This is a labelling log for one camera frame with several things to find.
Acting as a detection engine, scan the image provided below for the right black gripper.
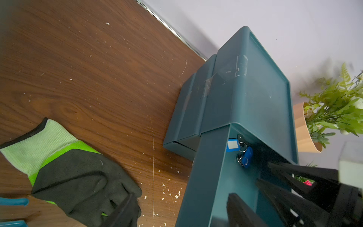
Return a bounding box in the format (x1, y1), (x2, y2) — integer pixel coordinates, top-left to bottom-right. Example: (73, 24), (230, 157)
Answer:
(256, 161), (363, 227)

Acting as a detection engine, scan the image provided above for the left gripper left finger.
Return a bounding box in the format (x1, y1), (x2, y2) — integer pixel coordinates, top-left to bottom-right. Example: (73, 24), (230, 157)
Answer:
(101, 194), (139, 227)

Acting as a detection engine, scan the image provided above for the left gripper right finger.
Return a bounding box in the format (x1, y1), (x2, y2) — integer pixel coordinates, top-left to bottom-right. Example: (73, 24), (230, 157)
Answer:
(227, 193), (267, 227)

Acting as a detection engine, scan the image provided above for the teal three-drawer cabinet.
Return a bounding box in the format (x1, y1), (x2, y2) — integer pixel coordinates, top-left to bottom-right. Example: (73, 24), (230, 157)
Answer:
(163, 26), (299, 165)

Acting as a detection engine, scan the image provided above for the small pink-flower potted plant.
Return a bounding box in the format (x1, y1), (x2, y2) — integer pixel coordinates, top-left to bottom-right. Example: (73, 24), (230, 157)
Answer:
(293, 162), (317, 186)

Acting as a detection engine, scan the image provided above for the black green work glove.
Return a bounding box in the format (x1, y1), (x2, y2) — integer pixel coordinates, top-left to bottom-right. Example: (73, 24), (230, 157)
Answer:
(1, 118), (142, 227)

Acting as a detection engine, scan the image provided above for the large white-flower potted plant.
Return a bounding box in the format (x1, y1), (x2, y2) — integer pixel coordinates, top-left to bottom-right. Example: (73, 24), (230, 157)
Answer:
(293, 63), (363, 153)

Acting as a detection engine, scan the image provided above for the teal garden hand rake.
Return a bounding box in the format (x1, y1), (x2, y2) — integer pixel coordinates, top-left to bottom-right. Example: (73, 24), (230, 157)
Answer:
(1, 197), (29, 227)

